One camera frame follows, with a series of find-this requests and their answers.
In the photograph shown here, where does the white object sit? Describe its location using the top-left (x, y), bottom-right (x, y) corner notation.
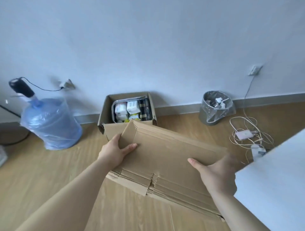
top-left (0, 145), bottom-right (8, 167)

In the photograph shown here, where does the black floor cable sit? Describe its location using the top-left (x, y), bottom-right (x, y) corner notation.
top-left (0, 104), bottom-right (22, 119)

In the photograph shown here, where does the person's right forearm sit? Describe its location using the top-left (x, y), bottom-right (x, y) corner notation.
top-left (210, 188), bottom-right (271, 231)

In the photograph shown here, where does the white wall socket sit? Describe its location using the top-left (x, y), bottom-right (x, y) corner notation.
top-left (247, 64), bottom-right (263, 76)

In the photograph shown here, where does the person's left forearm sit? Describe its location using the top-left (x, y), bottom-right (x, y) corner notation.
top-left (15, 158), bottom-right (112, 231)

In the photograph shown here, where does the white charger block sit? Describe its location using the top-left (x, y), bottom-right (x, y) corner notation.
top-left (250, 144), bottom-right (266, 161)

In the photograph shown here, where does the dark round stand base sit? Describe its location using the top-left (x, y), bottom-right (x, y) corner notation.
top-left (0, 122), bottom-right (31, 146)

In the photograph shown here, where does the wall socket with plug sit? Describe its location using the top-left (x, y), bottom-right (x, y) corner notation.
top-left (58, 79), bottom-right (76, 91)

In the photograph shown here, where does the grey trash bin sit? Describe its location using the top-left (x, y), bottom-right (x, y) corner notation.
top-left (199, 90), bottom-right (236, 126)

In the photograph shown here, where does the pink white power adapter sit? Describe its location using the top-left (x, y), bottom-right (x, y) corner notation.
top-left (236, 130), bottom-right (254, 140)

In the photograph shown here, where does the white table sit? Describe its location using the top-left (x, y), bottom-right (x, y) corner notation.
top-left (233, 128), bottom-right (305, 231)

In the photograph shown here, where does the blue water jug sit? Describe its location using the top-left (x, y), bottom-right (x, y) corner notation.
top-left (20, 96), bottom-right (83, 150)

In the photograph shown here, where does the black water pump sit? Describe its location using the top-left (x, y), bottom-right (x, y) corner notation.
top-left (9, 78), bottom-right (36, 99)

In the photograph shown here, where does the open brown cardboard box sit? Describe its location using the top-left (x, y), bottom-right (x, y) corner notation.
top-left (97, 92), bottom-right (158, 142)

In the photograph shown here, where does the white tangled cable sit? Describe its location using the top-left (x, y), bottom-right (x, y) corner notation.
top-left (229, 73), bottom-right (274, 165)

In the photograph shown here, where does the person's left hand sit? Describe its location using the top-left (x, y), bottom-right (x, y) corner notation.
top-left (97, 133), bottom-right (138, 171)

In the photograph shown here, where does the clear plastic bin liner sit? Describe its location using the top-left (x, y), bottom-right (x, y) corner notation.
top-left (202, 91), bottom-right (236, 124)

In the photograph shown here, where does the metal tray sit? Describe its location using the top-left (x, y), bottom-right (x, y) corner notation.
top-left (111, 96), bottom-right (147, 123)

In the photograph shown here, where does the black patterned packet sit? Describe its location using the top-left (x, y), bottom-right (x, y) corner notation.
top-left (139, 99), bottom-right (152, 121)

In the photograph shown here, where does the person's right hand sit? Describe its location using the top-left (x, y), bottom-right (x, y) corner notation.
top-left (187, 153), bottom-right (239, 196)

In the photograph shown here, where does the black pump cable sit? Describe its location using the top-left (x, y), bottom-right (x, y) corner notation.
top-left (20, 76), bottom-right (65, 92)

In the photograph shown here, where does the white small carton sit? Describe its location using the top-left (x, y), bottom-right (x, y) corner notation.
top-left (115, 102), bottom-right (128, 119)
top-left (126, 101), bottom-right (140, 115)

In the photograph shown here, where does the brown cardboard box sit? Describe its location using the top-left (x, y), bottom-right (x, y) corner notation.
top-left (97, 92), bottom-right (158, 142)
top-left (106, 119), bottom-right (228, 223)

